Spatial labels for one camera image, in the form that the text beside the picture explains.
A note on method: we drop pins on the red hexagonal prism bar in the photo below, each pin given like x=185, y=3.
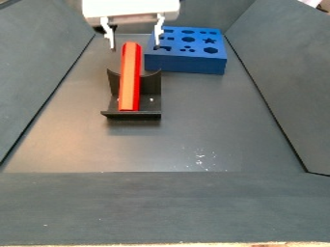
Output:
x=130, y=79

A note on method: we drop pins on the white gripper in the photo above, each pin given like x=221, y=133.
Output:
x=107, y=12

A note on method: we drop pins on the blue foam shape-sorter block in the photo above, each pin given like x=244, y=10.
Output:
x=189, y=49

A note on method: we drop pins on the black curved cradle stand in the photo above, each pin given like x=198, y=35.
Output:
x=150, y=100

